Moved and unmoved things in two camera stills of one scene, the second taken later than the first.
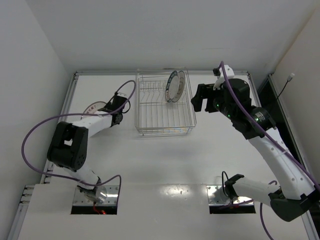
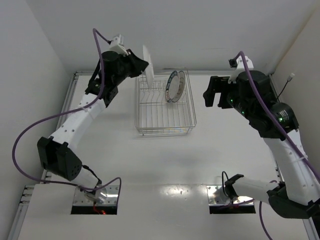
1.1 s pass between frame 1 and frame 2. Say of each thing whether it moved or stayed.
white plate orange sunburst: moved
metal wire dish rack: stayed
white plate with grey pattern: stayed
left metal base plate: stayed
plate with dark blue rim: stayed
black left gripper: moved
